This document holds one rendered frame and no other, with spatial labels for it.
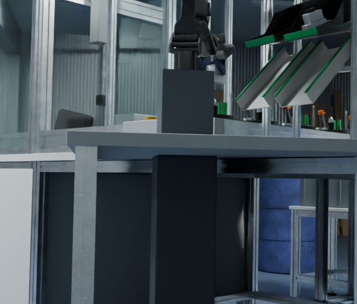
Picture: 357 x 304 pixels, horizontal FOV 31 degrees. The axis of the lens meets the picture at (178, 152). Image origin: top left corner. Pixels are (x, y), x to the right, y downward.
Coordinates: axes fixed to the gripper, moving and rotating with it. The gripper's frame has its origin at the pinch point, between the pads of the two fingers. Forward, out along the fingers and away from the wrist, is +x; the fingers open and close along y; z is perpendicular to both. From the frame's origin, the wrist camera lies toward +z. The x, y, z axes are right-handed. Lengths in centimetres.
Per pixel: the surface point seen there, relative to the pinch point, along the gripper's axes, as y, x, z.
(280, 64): -21.9, 4.7, 6.4
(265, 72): -21.1, 3.5, -0.9
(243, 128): -15.8, 15.9, -14.7
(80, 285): -46, -4, -104
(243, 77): 527, 288, 555
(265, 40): -28.0, -8.8, -3.2
